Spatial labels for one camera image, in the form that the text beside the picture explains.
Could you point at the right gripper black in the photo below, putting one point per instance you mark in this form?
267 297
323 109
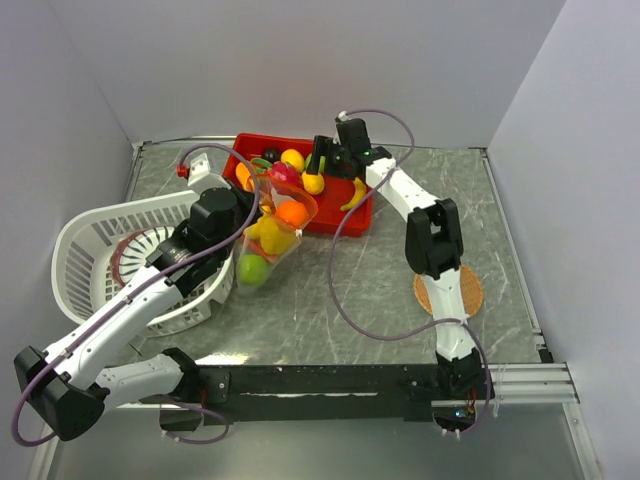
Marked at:
321 147

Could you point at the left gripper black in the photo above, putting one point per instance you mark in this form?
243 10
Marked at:
243 198

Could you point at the yellow orange fruit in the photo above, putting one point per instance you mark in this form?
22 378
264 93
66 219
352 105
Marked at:
313 184

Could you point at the yellow fruit front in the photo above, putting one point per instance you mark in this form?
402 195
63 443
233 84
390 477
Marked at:
253 232

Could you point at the yellow pear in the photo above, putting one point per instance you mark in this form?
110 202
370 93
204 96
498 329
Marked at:
274 239

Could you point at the green lime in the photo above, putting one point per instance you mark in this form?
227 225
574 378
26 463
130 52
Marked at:
253 270

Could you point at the clear zip bag orange zipper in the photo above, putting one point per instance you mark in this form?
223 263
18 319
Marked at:
272 194

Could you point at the orange tangerine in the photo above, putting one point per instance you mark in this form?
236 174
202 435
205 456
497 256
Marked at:
293 213

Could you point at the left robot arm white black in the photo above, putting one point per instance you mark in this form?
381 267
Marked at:
69 385

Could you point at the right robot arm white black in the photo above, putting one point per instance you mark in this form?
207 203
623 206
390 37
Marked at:
433 247

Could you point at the yellow lemon back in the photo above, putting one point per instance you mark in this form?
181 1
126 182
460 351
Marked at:
294 158

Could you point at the pink dragon fruit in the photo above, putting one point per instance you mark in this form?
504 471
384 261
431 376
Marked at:
285 172

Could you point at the yellow orange mango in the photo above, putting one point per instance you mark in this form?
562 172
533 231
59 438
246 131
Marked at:
244 175

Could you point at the dark purple mangosteen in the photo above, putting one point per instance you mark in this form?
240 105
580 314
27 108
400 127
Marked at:
271 154

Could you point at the red plastic tray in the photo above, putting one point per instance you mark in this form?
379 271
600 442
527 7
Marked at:
336 193

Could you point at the yellow banana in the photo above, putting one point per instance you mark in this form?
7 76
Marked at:
360 190

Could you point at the green watermelon wedge back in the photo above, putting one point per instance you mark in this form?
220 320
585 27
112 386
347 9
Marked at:
261 166

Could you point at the white blue striped plate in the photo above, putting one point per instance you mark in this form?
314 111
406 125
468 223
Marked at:
142 244

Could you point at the dark red plate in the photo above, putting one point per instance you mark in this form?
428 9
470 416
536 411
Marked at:
114 260

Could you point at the white plastic basket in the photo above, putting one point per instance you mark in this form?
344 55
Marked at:
80 276

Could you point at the round woven bamboo coaster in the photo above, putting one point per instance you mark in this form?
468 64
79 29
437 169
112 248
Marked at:
471 290

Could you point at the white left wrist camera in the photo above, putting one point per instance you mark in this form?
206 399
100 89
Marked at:
200 175

